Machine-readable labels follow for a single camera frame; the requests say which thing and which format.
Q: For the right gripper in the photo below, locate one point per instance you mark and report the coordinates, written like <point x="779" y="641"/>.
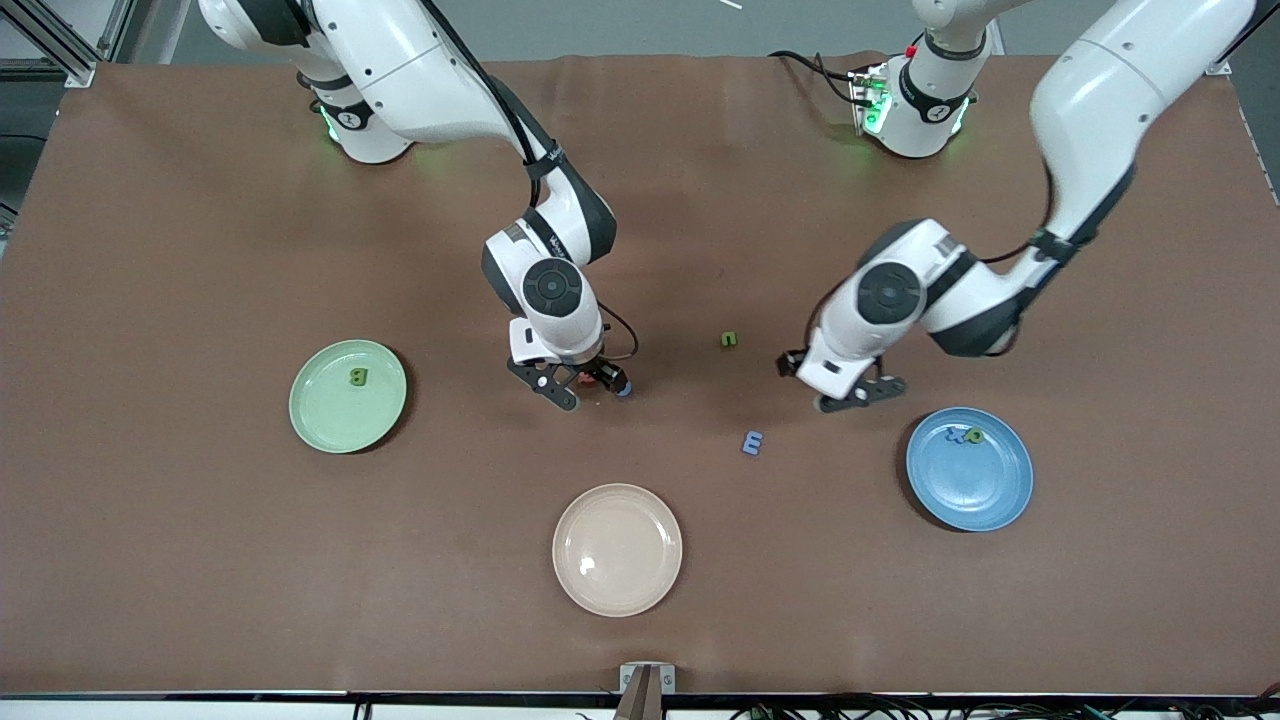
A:
<point x="592" y="374"/>

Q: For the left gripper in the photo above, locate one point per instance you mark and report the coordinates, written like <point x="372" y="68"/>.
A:
<point x="785" y="365"/>

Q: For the blue foam lowercase m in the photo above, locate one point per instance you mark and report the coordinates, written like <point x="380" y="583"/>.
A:
<point x="752" y="443"/>

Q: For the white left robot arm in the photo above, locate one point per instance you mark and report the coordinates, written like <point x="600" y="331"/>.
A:
<point x="1130" y="90"/>

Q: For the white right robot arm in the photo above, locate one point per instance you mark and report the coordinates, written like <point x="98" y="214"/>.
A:
<point x="400" y="70"/>

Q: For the blue plate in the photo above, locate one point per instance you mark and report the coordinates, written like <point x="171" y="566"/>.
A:
<point x="970" y="490"/>

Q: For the beige plate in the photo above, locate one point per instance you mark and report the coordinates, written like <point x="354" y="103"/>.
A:
<point x="617" y="560"/>

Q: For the light green plate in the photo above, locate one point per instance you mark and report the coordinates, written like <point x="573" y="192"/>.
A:
<point x="330" y="420"/>

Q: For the brown table mat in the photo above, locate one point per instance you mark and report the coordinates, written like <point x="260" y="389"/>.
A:
<point x="200" y="550"/>

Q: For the silver camera mount bracket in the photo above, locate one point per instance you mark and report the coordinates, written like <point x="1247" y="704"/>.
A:
<point x="647" y="700"/>

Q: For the aluminium frame post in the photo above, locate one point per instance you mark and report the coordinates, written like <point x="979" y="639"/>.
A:
<point x="1218" y="68"/>
<point x="80" y="73"/>

